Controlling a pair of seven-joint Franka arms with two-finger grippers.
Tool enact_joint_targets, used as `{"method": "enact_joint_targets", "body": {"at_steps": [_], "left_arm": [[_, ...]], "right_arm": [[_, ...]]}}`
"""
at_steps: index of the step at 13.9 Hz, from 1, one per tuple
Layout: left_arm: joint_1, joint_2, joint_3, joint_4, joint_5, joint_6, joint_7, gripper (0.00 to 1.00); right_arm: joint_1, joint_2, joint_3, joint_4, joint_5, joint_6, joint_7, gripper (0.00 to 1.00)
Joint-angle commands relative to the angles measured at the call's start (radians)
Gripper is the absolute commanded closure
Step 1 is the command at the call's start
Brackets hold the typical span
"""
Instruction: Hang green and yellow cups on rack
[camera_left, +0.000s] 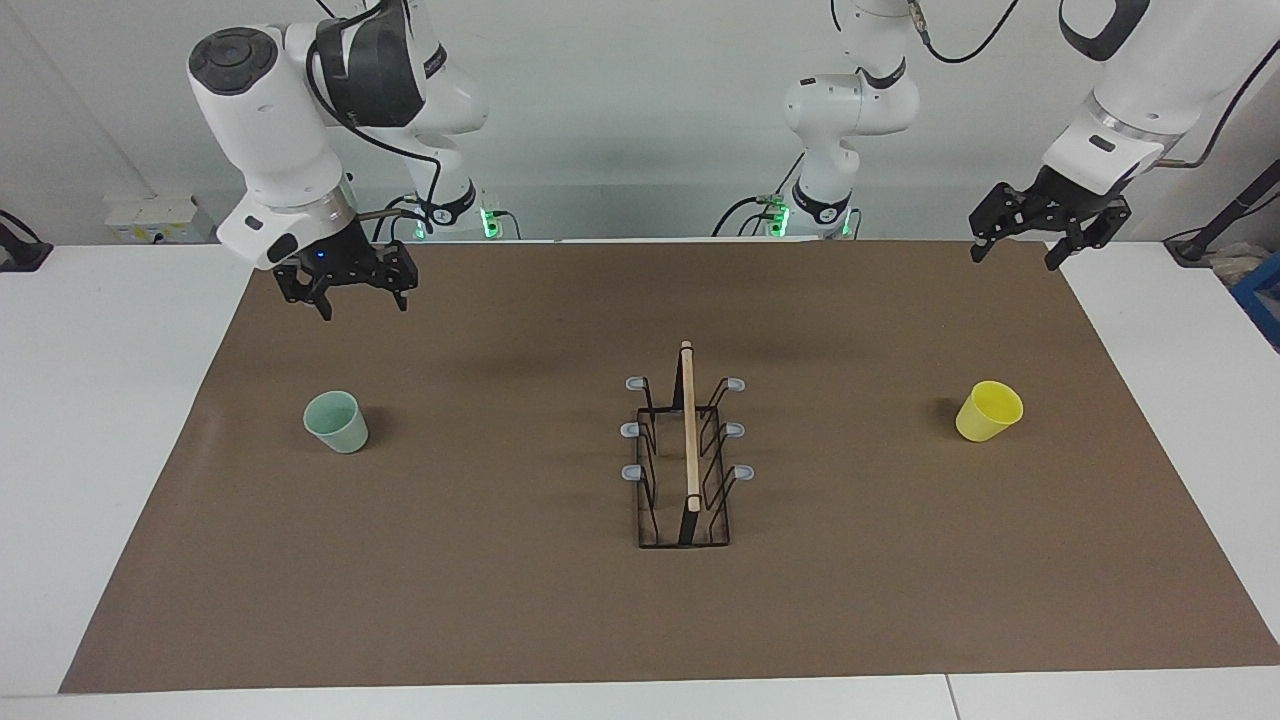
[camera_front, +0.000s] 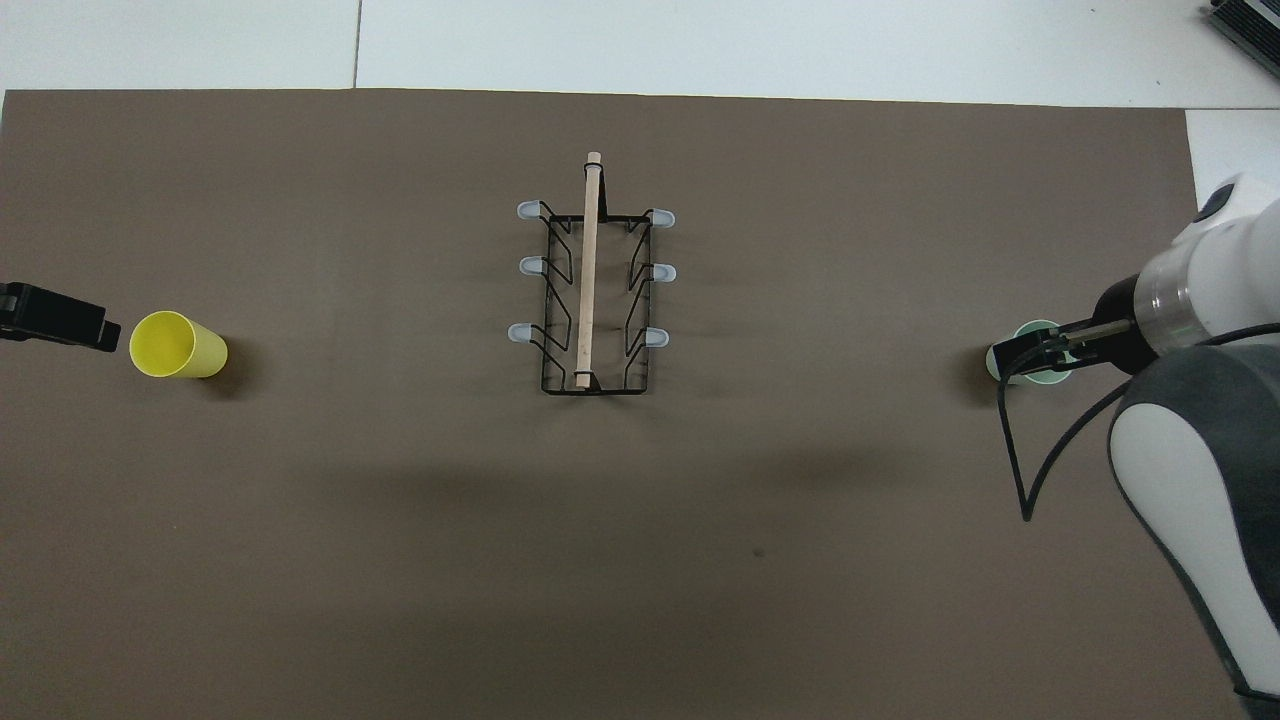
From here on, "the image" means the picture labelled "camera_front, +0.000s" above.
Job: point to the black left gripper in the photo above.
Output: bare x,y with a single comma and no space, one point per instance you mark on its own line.
50,315

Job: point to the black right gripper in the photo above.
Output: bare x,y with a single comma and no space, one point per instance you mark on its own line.
1125,300

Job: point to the pale green plastic cup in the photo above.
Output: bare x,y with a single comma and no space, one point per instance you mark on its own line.
1035,330

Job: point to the yellow plastic cup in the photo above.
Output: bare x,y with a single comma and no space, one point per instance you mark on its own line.
200,352

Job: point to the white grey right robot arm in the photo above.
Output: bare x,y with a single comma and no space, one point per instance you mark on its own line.
1240,260

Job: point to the large brown table mat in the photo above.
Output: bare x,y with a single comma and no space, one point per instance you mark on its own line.
400,550

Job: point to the black ribbed device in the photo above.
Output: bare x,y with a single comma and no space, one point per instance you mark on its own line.
1250,20

